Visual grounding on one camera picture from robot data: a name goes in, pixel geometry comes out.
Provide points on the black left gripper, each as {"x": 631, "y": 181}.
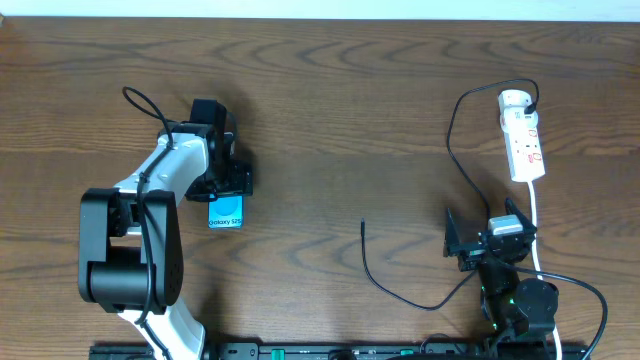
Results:
{"x": 242, "y": 182}

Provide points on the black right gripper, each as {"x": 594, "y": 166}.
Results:
{"x": 472, "y": 253}

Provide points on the blue screen smartphone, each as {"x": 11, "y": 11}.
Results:
{"x": 226, "y": 213}

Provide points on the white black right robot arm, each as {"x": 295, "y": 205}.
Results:
{"x": 521, "y": 308}

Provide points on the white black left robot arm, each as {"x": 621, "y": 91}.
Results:
{"x": 130, "y": 258}

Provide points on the white charger adapter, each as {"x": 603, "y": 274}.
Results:
{"x": 515, "y": 118}

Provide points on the white power strip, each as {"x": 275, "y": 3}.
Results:
{"x": 523, "y": 148}

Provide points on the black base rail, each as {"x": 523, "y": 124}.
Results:
{"x": 438, "y": 349}

